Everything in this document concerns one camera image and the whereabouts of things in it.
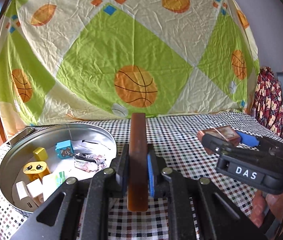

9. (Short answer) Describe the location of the brown card deck box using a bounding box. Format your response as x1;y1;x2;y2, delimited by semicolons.
197;125;241;155

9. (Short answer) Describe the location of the brown comb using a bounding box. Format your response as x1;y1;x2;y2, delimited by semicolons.
127;113;148;212

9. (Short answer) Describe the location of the green card pack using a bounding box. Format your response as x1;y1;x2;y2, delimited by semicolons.
42;171;65;201

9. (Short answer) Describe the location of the small yellow toy block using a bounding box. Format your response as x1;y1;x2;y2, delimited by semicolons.
33;147;48;161

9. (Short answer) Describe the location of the sun picture toy block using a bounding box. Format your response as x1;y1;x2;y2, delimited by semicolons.
26;179;44;206

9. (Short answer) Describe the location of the person's right hand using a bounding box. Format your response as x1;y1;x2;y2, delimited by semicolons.
250;189;283;233

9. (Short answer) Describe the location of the crumpled foil wrapper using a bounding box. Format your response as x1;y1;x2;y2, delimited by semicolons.
74;153;106;173

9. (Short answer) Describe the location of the white paper card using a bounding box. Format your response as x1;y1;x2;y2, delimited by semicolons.
71;140;99;154

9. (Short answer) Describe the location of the checkered tablecloth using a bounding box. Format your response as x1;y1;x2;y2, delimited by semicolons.
0;112;278;239

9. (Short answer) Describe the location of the red plaid bear fabric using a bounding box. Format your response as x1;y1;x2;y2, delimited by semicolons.
252;67;283;139

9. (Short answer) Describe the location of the blue toy cube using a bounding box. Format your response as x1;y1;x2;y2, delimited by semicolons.
55;140;74;159

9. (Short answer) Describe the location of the yellow face toy block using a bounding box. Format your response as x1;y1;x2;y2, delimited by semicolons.
23;161;50;182

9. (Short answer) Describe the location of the round Danisa cookie tin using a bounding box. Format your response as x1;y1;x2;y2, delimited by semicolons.
0;123;117;217

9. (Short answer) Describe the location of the black smartphone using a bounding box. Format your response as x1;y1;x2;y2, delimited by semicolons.
7;127;35;146

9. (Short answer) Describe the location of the basketball pattern bed sheet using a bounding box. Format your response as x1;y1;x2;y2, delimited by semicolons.
0;0;260;137

